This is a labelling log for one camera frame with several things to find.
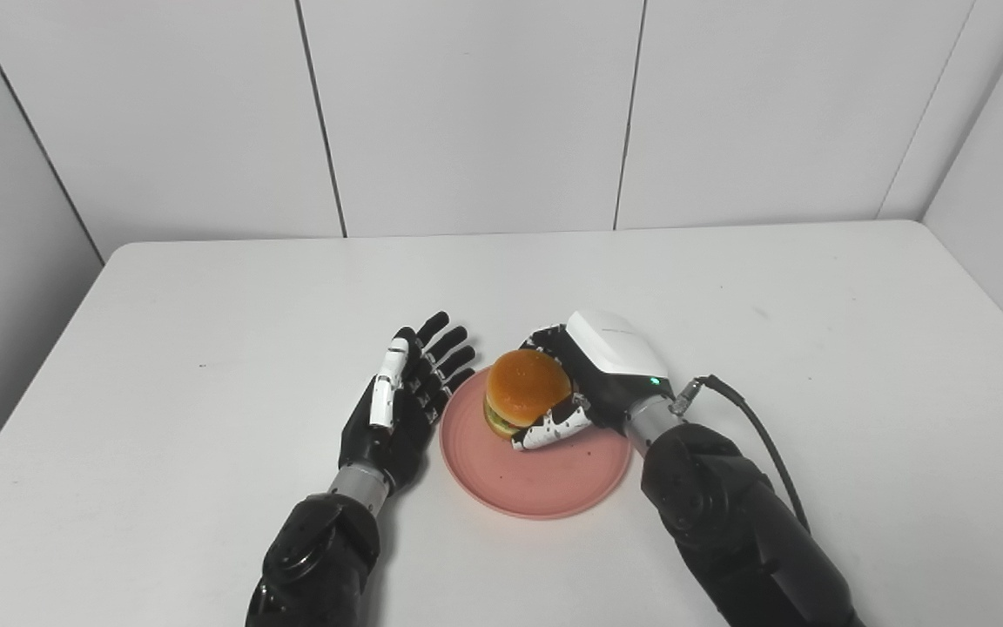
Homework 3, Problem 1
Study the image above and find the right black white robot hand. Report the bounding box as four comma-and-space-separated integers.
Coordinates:
512, 308, 674, 452

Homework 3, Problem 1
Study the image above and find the toy hamburger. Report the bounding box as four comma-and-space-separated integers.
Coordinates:
483, 348, 574, 438

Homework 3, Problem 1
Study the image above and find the pink round plate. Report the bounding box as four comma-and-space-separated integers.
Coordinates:
439, 367, 634, 521

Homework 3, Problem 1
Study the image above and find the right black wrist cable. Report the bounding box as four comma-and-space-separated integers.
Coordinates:
670, 375, 811, 534

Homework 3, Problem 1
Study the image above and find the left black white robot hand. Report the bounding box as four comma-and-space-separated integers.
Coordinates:
338, 311, 477, 499

